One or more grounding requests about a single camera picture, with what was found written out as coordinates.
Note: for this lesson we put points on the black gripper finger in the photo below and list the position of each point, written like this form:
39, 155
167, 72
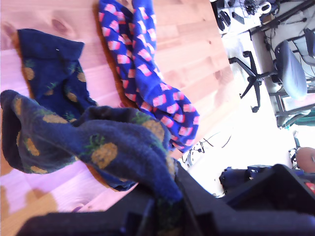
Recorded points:
275, 191
137, 209
197, 196

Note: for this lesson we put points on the navy dotted sock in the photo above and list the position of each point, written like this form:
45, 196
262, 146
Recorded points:
54, 68
118, 147

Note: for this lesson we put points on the blue cupcake pattern sock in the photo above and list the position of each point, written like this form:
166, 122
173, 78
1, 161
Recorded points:
152, 73
113, 44

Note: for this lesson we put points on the brown round object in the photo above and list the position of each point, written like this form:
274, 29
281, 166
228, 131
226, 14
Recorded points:
306, 157

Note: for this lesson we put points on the grey office chair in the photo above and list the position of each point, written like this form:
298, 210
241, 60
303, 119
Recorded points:
290, 68

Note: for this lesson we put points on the white cluttered desk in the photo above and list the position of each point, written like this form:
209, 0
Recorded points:
236, 17

